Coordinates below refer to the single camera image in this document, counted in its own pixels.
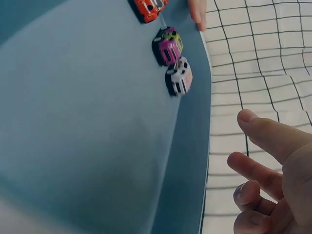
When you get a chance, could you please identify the person's right hand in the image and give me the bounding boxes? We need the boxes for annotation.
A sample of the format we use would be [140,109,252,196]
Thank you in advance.
[227,109,312,234]

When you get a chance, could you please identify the person's left hand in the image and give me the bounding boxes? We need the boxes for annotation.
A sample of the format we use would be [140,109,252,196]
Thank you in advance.
[187,0,208,32]

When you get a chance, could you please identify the purple and green toy car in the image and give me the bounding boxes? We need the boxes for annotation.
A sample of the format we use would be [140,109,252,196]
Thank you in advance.
[152,26,183,67]

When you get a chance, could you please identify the orange toy car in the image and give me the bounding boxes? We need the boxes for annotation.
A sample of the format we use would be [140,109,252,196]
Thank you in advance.
[133,0,170,24]

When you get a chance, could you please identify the white toy car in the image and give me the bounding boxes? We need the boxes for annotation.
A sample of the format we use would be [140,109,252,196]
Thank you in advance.
[165,56,194,97]

